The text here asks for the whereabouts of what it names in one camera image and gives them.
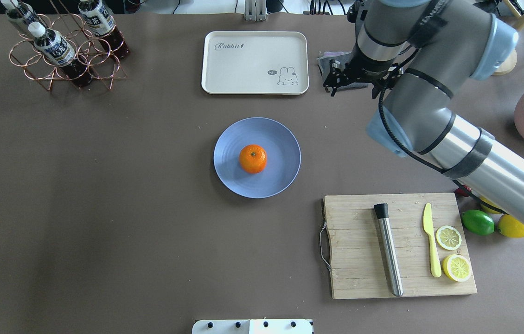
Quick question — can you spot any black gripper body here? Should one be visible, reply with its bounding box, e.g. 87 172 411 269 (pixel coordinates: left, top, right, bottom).
323 51 404 98

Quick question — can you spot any blue plate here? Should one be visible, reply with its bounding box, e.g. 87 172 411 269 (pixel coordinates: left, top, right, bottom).
213 117 301 199

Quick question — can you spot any orange mandarin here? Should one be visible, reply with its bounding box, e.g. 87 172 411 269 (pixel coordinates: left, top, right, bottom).
239 144 268 174

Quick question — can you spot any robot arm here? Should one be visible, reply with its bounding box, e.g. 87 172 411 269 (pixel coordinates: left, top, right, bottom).
324 0 524 224

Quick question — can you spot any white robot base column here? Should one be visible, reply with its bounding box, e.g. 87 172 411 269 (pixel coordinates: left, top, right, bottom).
192 318 314 334

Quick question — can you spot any grey folded cloth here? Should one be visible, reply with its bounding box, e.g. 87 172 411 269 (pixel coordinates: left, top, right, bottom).
317 50 368 92

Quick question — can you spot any cream rabbit tray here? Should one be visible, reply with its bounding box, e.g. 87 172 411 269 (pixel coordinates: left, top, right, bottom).
201 31 309 95

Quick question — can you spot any steel muddler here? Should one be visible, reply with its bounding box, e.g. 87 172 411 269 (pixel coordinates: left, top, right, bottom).
373 203 404 297

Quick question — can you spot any yellow plastic knife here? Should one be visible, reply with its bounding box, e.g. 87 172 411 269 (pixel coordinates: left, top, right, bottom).
422 203 442 278

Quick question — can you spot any red strawberry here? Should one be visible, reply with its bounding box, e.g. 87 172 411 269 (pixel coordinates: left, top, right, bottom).
454 185 471 197

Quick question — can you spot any wooden cutting board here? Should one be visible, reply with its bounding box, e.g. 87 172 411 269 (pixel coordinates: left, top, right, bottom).
323 193 478 299

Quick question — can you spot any lemon slice upper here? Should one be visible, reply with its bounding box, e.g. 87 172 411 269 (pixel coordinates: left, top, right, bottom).
435 225 463 251

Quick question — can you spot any lemon slice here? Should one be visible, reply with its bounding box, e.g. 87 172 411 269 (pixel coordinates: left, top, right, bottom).
442 254 472 283
435 225 463 251

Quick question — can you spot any yellow lemon near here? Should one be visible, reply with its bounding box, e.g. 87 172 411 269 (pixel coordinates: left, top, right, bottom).
479 196 505 214

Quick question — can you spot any yellow lemon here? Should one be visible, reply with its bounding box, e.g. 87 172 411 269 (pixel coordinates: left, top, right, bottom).
497 214 524 238
479 196 505 214

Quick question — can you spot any wooden cup tree stand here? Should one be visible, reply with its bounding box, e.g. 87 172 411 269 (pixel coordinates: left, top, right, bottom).
493 0 524 76

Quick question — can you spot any green lime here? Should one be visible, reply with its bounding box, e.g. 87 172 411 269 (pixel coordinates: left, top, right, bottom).
460 209 495 236

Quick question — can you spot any lemon slice lower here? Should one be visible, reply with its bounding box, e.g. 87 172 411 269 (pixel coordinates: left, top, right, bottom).
442 254 472 283

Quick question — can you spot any yellow lemon far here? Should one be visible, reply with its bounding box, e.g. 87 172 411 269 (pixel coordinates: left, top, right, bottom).
497 214 524 238

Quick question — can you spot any dark sauce bottle middle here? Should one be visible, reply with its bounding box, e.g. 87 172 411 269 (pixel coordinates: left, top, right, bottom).
78 0 130 59

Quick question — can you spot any dark sauce bottle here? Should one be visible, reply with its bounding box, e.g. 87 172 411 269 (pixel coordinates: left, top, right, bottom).
78 0 130 59
1 0 47 38
28 22 93 87

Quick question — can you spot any dark sauce bottle front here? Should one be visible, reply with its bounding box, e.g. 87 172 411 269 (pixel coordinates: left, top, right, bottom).
28 22 93 87

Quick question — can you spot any dark sauce bottle back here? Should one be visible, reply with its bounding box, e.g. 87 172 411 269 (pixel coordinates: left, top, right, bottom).
1 0 47 38

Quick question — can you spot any copper wire bottle rack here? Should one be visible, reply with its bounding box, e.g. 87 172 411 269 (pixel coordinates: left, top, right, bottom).
2 0 130 91

